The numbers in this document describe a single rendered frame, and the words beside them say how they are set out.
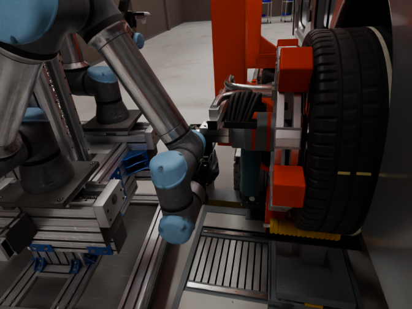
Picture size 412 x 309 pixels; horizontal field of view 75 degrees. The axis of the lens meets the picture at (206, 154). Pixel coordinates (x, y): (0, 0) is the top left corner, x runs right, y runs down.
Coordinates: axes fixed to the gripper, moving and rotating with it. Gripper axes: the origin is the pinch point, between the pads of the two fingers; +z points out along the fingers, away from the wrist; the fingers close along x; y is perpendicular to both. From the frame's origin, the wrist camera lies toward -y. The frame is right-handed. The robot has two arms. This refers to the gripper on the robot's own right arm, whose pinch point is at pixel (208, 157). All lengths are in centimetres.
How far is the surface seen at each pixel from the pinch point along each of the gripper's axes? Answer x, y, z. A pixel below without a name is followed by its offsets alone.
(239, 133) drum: -9.1, 3.9, 10.9
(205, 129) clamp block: -0.4, 11.3, -2.5
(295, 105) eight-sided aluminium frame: -25.1, 19.5, -3.7
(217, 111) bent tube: -4.2, 16.7, -1.8
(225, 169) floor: 15, -83, 117
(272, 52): -20, -13, 259
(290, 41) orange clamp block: -25, 29, 39
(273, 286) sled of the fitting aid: -25, -68, 5
